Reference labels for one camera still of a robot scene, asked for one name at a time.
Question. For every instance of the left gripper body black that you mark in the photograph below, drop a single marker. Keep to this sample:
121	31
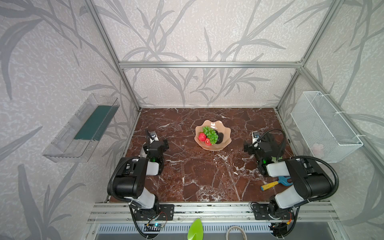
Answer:
151	143

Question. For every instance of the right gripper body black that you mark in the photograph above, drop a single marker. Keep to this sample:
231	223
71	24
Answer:
250	148

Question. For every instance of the dark avocado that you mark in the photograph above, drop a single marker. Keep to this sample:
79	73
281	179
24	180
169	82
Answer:
220	138

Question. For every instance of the red fake fruit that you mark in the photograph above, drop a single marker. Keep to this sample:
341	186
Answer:
208	142
202	137

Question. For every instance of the green grape bunch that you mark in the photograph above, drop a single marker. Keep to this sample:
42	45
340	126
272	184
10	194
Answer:
211	134

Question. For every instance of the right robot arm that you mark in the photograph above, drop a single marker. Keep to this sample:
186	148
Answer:
308	179

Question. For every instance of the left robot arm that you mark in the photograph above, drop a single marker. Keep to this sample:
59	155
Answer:
127	183

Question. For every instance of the pink scalloped fruit bowl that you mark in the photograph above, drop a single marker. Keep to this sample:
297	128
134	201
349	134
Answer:
220	128

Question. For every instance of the yellow blue toy wrench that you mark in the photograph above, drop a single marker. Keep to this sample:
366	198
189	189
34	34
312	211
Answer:
285	181

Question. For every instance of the pink object in basket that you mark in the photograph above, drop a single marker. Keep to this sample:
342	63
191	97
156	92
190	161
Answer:
318	150

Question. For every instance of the green leaf shaped object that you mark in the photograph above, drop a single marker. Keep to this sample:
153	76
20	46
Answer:
196	230

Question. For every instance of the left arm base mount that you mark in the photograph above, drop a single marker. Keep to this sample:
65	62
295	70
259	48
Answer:
162	212

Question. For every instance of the white wire basket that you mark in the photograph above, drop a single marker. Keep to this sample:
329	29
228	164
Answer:
320	122

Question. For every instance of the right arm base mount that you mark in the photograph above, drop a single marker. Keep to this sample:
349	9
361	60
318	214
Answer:
271	212

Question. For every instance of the clear plastic wall bin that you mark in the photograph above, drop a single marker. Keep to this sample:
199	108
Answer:
79	138

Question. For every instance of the aluminium front rail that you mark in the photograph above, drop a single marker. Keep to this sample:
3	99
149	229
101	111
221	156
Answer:
209	212

